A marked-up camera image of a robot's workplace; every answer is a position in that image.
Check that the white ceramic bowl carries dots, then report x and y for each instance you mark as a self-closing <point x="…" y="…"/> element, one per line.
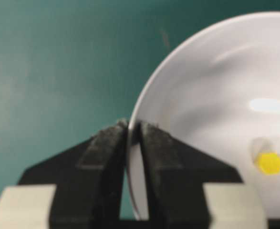
<point x="218" y="91"/>

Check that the yellow hexagonal prism block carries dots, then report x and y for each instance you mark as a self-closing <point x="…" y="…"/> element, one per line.
<point x="268" y="163"/>

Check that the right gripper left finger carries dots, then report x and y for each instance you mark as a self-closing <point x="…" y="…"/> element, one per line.
<point x="89" y="180"/>

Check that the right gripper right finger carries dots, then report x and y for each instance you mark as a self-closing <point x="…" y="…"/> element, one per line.
<point x="174" y="176"/>

